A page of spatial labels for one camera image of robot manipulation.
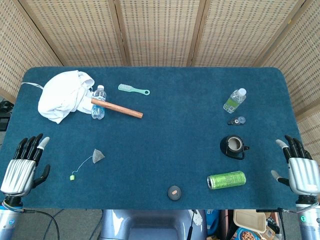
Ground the wooden rolling stick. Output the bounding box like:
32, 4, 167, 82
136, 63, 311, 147
90, 97, 144, 120

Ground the clear bottle green label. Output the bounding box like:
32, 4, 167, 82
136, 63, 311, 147
222, 87, 247, 114

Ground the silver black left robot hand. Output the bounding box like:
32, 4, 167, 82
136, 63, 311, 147
0, 133, 51, 201

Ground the blue carpet table cover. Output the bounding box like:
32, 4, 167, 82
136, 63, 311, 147
0, 66, 318, 211

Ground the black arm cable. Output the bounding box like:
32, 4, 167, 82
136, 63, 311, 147
22, 209, 61, 240
256, 207, 298, 240

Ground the beige takeaway box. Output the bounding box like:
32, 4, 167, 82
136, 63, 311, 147
233, 209, 268, 235

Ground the grey-blue robot torso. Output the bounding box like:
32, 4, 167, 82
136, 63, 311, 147
99, 209, 208, 240

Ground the black floor equipment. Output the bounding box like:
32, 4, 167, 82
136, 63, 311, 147
0, 99, 14, 131

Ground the black teapot lid orange knob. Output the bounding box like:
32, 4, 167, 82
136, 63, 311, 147
167, 185, 183, 201

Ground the blue cookie box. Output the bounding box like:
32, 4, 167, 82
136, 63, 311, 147
233, 226, 262, 240

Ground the white crumpled cloth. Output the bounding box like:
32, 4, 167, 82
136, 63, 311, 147
37, 69, 96, 125

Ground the white strap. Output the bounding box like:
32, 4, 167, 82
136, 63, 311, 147
20, 81, 45, 90

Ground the pyramid tea bag with string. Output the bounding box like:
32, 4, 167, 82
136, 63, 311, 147
69, 148, 106, 181

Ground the blue plastic package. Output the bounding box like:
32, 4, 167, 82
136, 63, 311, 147
206, 209, 221, 236

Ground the green drink can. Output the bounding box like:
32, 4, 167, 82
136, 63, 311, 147
206, 170, 247, 191

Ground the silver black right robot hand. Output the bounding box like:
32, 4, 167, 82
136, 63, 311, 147
270, 134, 320, 198

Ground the clear bottle blue label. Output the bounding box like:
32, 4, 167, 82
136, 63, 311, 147
90, 84, 107, 120

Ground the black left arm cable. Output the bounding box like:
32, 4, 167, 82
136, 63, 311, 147
22, 209, 61, 240

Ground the mint green brush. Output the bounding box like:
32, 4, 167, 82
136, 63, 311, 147
117, 83, 151, 96

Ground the woven bamboo folding screen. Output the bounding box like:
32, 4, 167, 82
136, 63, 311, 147
0, 0, 320, 168

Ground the black teapot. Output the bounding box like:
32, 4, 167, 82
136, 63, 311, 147
219, 135, 250, 161

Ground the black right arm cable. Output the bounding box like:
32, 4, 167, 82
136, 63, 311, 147
256, 207, 298, 240

